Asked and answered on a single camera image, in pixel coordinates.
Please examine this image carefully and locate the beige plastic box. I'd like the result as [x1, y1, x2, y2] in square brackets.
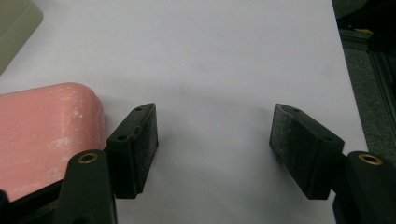
[0, 0, 44, 76]

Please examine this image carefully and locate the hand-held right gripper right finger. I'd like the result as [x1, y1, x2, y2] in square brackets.
[269, 103, 346, 201]

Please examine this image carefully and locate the pink sponge block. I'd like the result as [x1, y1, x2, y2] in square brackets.
[0, 81, 107, 203]

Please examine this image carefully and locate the black metal frame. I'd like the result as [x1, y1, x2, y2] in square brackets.
[332, 0, 396, 147]

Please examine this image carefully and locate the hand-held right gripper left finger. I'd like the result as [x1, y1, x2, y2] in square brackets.
[106, 103, 160, 200]

